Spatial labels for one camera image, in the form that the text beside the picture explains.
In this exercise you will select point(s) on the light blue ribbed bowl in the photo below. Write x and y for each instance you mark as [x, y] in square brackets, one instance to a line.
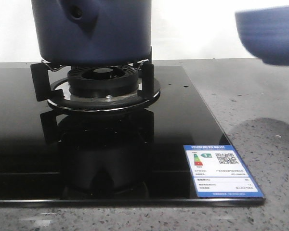
[264, 33]

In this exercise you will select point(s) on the black pot support grate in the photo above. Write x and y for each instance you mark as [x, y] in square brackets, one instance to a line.
[59, 97]

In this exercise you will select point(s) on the dark blue cooking pot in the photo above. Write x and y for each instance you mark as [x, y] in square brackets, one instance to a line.
[93, 32]

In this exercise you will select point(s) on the black gas burner head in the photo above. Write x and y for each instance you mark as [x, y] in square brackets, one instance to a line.
[93, 82]

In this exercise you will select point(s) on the blue white energy label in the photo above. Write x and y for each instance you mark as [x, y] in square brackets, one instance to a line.
[218, 171]

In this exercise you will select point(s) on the black glass gas cooktop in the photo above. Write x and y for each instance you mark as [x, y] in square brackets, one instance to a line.
[135, 159]

